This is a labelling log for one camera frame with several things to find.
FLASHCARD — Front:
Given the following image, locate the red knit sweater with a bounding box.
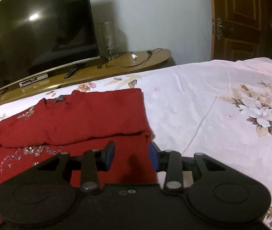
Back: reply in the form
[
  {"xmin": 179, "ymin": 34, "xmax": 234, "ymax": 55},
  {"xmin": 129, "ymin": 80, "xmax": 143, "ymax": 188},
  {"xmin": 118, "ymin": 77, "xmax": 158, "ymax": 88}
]
[{"xmin": 0, "ymin": 88, "xmax": 159, "ymax": 230}]

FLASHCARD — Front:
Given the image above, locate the floral white bed sheet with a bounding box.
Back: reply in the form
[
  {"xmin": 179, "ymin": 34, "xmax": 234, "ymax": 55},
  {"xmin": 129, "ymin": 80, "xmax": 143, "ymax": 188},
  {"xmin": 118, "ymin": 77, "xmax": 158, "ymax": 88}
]
[{"xmin": 0, "ymin": 58, "xmax": 272, "ymax": 229}]

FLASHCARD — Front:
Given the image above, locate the silver set-top box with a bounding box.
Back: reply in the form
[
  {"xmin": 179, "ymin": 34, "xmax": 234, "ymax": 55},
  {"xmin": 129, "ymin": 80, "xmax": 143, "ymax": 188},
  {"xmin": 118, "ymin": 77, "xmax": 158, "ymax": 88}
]
[{"xmin": 19, "ymin": 73, "xmax": 48, "ymax": 87}]

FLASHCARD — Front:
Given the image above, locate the wooden tv stand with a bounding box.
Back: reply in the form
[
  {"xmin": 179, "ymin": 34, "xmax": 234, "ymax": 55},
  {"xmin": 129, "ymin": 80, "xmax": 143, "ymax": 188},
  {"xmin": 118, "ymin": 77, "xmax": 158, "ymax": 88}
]
[{"xmin": 0, "ymin": 48, "xmax": 171, "ymax": 105}]

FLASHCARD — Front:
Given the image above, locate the clear glass vase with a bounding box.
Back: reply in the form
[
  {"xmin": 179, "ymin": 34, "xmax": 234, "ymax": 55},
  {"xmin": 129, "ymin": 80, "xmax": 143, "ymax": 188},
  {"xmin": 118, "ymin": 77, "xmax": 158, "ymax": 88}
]
[{"xmin": 98, "ymin": 21, "xmax": 118, "ymax": 60}]

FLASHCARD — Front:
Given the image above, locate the curved black television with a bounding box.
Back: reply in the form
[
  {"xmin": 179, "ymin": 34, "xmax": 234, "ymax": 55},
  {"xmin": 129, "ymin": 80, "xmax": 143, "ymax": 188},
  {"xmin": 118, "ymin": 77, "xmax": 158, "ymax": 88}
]
[{"xmin": 0, "ymin": 0, "xmax": 100, "ymax": 90}]

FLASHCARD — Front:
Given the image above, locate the brown wooden door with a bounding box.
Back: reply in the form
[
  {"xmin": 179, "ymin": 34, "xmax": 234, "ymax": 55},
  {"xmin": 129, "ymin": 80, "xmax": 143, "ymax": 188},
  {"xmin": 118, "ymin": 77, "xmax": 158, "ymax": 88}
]
[{"xmin": 211, "ymin": 0, "xmax": 272, "ymax": 61}]

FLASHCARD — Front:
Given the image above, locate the black cable on stand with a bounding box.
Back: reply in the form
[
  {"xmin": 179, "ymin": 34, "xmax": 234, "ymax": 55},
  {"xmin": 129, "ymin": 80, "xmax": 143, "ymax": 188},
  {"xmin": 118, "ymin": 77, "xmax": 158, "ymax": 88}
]
[{"xmin": 97, "ymin": 47, "xmax": 164, "ymax": 69}]

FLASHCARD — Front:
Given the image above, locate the brass door handle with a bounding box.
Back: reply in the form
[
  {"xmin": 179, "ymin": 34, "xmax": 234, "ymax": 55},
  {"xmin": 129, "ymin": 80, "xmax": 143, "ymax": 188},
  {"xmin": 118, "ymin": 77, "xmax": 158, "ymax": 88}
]
[{"xmin": 216, "ymin": 18, "xmax": 232, "ymax": 40}]

